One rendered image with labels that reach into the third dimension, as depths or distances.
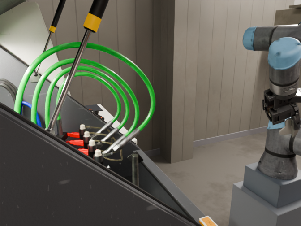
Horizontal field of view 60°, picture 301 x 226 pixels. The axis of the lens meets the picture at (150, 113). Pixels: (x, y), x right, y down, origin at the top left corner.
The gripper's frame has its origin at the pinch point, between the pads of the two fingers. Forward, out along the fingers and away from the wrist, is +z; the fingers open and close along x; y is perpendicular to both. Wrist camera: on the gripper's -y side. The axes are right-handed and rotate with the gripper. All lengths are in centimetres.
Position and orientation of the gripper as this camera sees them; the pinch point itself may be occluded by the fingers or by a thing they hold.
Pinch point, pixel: (289, 125)
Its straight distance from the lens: 101.7
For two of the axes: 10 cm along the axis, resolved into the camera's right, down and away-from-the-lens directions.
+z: 3.5, 6.2, 7.0
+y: -9.2, 3.5, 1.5
